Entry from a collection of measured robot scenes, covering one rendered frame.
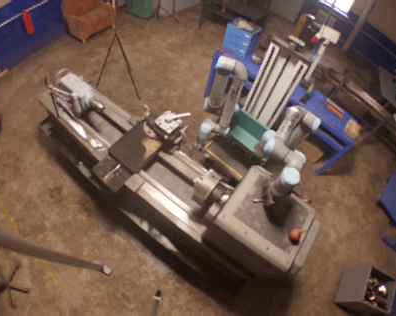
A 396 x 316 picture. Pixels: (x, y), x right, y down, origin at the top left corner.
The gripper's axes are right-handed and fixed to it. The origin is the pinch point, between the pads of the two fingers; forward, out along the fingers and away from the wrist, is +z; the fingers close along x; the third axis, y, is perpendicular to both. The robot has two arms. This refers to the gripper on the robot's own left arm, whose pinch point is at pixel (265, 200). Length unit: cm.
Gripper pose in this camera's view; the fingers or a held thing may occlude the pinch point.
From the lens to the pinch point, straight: 141.3
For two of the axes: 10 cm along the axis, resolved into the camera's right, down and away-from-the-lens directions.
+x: -0.4, 8.6, -5.0
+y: -9.9, -1.0, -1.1
